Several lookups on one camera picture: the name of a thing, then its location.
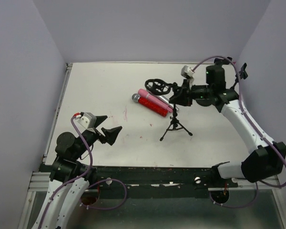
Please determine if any black tripod microphone stand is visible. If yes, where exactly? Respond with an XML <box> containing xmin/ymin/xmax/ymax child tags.
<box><xmin>144</xmin><ymin>79</ymin><xmax>193</xmax><ymax>141</ymax></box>

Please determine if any red glitter microphone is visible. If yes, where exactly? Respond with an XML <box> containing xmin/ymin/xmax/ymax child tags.
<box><xmin>132</xmin><ymin>94</ymin><xmax>169</xmax><ymax>117</ymax></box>

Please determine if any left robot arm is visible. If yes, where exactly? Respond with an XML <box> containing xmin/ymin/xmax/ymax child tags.
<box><xmin>33</xmin><ymin>112</ymin><xmax>122</xmax><ymax>229</ymax></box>

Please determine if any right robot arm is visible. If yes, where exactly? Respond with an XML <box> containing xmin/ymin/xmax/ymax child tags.
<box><xmin>170</xmin><ymin>64</ymin><xmax>286</xmax><ymax>183</ymax></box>

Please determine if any black round-base stand left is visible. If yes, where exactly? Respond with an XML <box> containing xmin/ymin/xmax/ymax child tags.
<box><xmin>212</xmin><ymin>57</ymin><xmax>233</xmax><ymax>70</ymax></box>

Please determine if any black round-base stand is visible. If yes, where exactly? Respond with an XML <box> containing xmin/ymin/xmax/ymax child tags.
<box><xmin>212</xmin><ymin>57</ymin><xmax>233</xmax><ymax>70</ymax></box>
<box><xmin>231</xmin><ymin>62</ymin><xmax>248</xmax><ymax>89</ymax></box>

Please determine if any black round-base stand right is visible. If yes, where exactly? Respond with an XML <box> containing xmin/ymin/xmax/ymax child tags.
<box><xmin>231</xmin><ymin>62</ymin><xmax>248</xmax><ymax>89</ymax></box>

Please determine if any silver microphone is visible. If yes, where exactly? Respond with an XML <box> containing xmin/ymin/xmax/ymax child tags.
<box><xmin>155</xmin><ymin>95</ymin><xmax>174</xmax><ymax>113</ymax></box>

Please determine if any pink microphone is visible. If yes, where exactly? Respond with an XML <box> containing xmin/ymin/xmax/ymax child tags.
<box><xmin>138</xmin><ymin>89</ymin><xmax>169</xmax><ymax>109</ymax></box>

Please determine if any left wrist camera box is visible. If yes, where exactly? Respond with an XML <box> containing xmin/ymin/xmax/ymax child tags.
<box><xmin>77</xmin><ymin>112</ymin><xmax>97</xmax><ymax>130</ymax></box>

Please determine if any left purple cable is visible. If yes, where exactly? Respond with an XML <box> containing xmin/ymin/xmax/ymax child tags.
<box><xmin>37</xmin><ymin>114</ymin><xmax>127</xmax><ymax>229</ymax></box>

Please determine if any black mounting rail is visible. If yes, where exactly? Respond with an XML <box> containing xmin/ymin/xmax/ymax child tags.
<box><xmin>42</xmin><ymin>166</ymin><xmax>238</xmax><ymax>199</ymax></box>

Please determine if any aluminium frame rail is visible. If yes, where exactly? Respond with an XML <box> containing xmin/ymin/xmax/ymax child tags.
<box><xmin>28</xmin><ymin>62</ymin><xmax>73</xmax><ymax>191</ymax></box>

